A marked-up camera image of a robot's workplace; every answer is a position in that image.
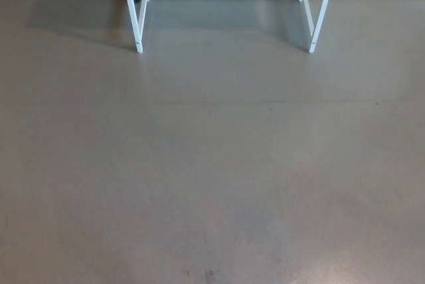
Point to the white table leg frame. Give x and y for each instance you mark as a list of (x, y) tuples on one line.
[(134, 22), (319, 18)]

